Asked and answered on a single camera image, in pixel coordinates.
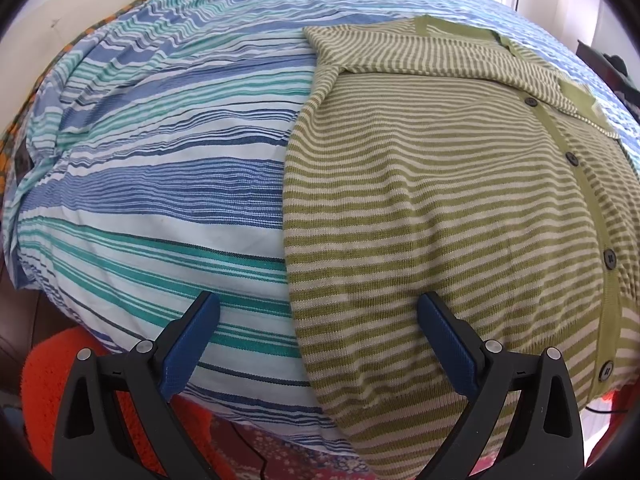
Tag green striped knit cardigan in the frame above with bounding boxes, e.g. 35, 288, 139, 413
283, 15, 639, 479

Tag pile of clothes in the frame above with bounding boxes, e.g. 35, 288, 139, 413
603, 53, 639, 120

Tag orange red blanket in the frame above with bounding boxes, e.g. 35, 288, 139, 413
21, 326, 234, 479

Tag floral patterned fabric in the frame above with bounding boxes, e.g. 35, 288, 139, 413
209, 408, 497, 480

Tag blue striped bed sheet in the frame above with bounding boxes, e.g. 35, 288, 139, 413
1, 0, 639, 456

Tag orange patterned mattress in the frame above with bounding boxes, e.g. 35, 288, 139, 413
1, 0, 148, 186

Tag dark wooden dresser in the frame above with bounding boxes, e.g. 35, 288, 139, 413
574, 39, 632, 106

